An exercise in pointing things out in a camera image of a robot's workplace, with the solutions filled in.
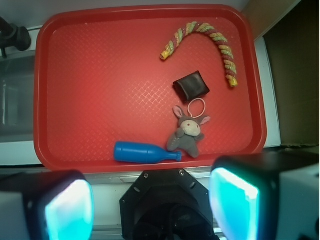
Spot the red plastic tray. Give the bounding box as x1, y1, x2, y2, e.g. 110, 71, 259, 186
34, 4, 267, 173

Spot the grey plush donkey keychain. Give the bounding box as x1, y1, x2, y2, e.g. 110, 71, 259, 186
166, 105, 211, 158

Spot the multicolored twisted rope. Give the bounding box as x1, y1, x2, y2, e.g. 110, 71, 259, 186
159, 21, 238, 88

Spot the black octagonal mount plate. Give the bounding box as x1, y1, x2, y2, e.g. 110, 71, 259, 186
119, 169, 219, 240

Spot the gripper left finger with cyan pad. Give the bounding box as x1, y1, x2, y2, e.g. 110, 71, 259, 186
0, 170, 94, 240

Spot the dark brown leather pouch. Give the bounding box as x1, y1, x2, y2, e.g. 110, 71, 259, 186
172, 71, 210, 103

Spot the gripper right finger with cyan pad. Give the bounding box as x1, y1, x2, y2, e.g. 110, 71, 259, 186
209, 151, 320, 240

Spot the black clamp knob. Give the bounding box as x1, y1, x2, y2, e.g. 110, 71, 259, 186
0, 17, 32, 59

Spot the blue plastic toy bottle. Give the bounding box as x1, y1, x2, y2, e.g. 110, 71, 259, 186
113, 141, 182, 164

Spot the brown cardboard box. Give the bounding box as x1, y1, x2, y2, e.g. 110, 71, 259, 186
264, 0, 320, 147

